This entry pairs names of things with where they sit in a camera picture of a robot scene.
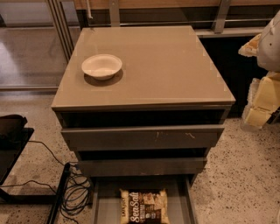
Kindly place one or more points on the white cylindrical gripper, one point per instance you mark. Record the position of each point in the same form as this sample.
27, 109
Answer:
270, 48

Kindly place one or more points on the brown sea salt chip bag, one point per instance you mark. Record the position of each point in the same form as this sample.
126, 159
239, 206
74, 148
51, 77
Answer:
144, 206

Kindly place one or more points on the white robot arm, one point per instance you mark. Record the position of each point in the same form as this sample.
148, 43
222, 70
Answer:
268, 56

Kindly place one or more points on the grey top drawer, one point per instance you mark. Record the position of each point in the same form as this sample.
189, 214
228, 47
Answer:
142, 138

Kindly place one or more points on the grey drawer cabinet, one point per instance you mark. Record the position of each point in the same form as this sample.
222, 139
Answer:
167, 79

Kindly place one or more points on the grey middle drawer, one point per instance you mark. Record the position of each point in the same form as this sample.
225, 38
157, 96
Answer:
142, 167

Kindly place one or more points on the grey open bottom drawer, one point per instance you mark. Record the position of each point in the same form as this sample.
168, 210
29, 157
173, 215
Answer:
107, 197

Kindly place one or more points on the dark bag on stand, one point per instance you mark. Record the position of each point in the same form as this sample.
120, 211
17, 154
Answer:
11, 126

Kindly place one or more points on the white paper bowl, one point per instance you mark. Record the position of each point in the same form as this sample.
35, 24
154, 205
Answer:
102, 67

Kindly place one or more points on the metal railing frame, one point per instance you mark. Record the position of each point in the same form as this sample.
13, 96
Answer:
207, 17

